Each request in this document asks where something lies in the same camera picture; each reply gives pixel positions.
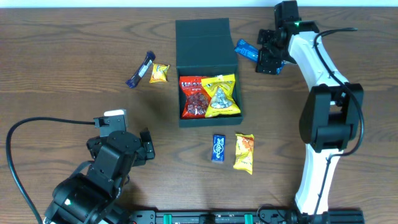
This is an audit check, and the blue snack bar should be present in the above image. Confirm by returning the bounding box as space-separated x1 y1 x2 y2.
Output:
234 39 285 75

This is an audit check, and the red candy bag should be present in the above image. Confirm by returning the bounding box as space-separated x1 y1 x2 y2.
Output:
179 76 210 119

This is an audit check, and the large yellow snack bag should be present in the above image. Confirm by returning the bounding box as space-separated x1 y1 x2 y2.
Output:
201 73 241 118

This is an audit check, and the dark green box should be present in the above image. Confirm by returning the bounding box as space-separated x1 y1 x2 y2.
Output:
175 18 243 110

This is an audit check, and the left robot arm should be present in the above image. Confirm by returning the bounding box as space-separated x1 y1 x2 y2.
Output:
44 129 155 223

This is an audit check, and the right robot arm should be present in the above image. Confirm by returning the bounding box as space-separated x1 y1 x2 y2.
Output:
256 18 364 223

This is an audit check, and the blue eclipse gum pack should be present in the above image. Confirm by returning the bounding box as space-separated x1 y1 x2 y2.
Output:
211 134 226 162

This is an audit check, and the dark blue candy bar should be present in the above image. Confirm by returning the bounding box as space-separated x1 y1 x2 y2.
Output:
126 51 155 88

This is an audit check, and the small yellow candy packet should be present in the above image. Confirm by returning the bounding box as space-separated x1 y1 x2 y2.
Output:
149 63 170 83

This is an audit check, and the yellow orange snack packet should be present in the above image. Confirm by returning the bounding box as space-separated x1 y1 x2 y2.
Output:
233 134 254 175

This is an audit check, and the left black cable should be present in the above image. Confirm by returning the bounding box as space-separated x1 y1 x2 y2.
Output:
6 116 96 224

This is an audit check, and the black mounting rail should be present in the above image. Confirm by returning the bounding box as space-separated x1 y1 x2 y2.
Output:
129 208 365 224

